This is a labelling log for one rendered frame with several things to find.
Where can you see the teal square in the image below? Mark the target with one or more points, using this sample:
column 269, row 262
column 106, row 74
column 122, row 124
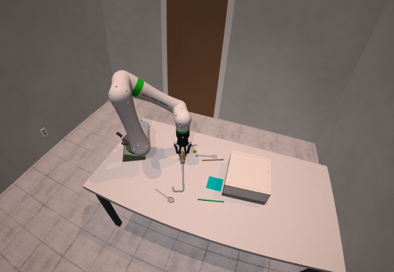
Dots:
column 214, row 183

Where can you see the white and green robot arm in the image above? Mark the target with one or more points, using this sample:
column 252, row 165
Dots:
column 124, row 87

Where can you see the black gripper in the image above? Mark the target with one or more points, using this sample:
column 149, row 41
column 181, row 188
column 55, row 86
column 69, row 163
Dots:
column 183, row 143

